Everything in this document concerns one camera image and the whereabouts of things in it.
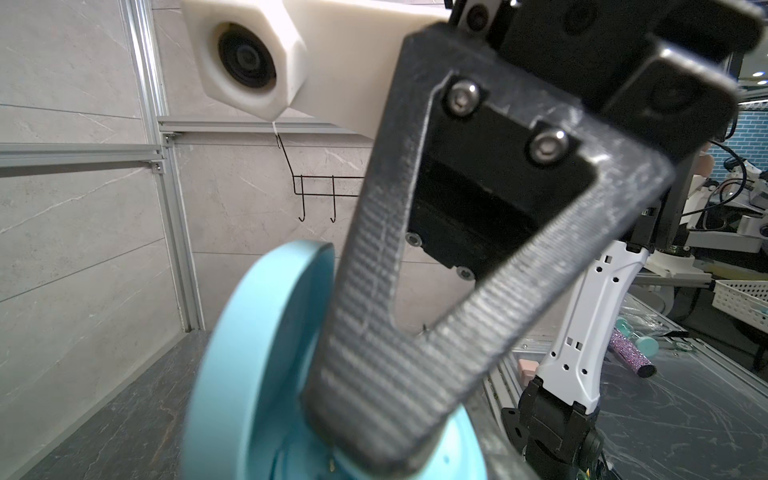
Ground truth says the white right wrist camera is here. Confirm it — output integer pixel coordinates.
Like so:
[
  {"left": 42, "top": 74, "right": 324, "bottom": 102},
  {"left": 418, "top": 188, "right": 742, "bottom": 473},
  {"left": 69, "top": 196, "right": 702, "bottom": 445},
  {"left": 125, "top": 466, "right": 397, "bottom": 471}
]
[{"left": 181, "top": 1, "right": 449, "bottom": 138}]

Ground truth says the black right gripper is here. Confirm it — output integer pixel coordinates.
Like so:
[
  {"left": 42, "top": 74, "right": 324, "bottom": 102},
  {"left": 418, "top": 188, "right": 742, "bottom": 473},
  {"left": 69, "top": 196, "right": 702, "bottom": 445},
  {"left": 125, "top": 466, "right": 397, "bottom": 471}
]
[{"left": 404, "top": 1, "right": 765, "bottom": 278}]

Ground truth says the pink block beside rail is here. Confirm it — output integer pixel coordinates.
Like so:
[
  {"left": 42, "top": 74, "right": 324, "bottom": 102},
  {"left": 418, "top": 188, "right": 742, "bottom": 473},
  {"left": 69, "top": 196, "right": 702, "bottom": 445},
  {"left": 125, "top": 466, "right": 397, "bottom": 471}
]
[{"left": 517, "top": 359, "right": 539, "bottom": 388}]

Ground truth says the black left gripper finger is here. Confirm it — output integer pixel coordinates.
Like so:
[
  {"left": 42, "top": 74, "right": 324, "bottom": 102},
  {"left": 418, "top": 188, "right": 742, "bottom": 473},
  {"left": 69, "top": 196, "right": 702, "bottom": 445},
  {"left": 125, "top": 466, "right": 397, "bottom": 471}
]
[{"left": 464, "top": 389, "right": 537, "bottom": 480}]

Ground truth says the teal earbud charging case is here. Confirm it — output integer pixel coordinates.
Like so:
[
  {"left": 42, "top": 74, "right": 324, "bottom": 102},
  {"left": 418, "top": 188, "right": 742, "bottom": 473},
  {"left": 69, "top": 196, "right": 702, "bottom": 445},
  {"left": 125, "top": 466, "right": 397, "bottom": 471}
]
[{"left": 181, "top": 240, "right": 488, "bottom": 480}]

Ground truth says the black wall hook rack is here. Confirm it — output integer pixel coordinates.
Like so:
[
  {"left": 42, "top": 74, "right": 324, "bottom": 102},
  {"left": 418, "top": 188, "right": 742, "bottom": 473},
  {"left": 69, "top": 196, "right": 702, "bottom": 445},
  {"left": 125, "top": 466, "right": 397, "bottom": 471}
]
[{"left": 271, "top": 123, "right": 364, "bottom": 224}]

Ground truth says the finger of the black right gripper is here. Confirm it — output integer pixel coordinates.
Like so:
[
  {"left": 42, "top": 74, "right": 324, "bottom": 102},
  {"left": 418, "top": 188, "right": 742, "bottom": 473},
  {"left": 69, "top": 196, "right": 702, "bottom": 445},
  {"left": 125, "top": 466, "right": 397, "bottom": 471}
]
[{"left": 302, "top": 29, "right": 672, "bottom": 477}]

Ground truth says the glitter purple tumbler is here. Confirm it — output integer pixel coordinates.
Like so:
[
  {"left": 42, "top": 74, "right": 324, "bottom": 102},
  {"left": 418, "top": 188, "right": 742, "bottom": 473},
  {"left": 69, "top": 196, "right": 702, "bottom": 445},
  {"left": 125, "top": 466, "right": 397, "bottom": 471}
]
[{"left": 608, "top": 317, "right": 659, "bottom": 378}]

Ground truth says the white perforated plastic basket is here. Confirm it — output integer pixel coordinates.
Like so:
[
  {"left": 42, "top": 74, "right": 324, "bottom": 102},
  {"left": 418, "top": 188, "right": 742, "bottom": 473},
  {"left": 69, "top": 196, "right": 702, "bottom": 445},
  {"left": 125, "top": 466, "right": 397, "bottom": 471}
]
[{"left": 712, "top": 280, "right": 767, "bottom": 333}]

